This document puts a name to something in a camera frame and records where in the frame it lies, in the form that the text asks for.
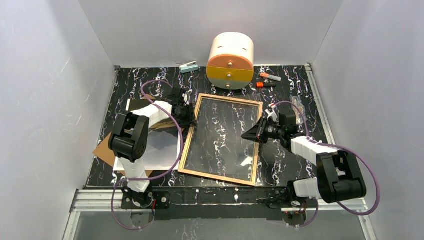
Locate landscape photo print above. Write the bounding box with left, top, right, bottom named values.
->
left=108, top=99, right=181, bottom=171

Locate wooden picture frame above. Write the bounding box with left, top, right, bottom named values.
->
left=177, top=93, right=264, bottom=187

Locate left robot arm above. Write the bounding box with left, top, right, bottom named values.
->
left=108, top=87, right=197, bottom=205

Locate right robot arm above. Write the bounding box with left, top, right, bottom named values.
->
left=241, top=110, right=367, bottom=204

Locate clear bag of clips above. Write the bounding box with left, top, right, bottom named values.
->
left=290, top=96, right=306, bottom=125

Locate teal white stapler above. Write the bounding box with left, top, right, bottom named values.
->
left=179, top=61, right=200, bottom=74

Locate orange capped black marker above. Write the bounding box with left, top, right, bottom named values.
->
left=256, top=82, right=276, bottom=88

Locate orange capped grey marker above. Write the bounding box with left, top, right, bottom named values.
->
left=260, top=72, right=282, bottom=82

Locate round pastel drawer box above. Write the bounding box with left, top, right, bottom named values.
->
left=206, top=32, right=254, bottom=90

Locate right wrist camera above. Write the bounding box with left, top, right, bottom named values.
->
left=265, top=103, right=278, bottom=123

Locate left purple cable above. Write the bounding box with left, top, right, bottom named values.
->
left=110, top=79, right=191, bottom=231

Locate purple cable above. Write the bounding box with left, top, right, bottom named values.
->
left=110, top=79, right=191, bottom=231
left=269, top=100, right=382, bottom=229

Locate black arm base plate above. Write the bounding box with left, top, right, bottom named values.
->
left=120, top=186, right=317, bottom=225

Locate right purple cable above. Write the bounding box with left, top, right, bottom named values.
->
left=269, top=100, right=382, bottom=229

